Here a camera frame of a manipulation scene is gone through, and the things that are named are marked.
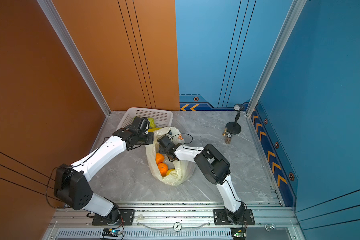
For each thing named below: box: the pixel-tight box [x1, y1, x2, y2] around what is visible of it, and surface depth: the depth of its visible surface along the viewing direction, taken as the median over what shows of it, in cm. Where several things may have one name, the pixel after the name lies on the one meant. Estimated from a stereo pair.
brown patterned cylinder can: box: [225, 133, 233, 144], surface depth 101 cm
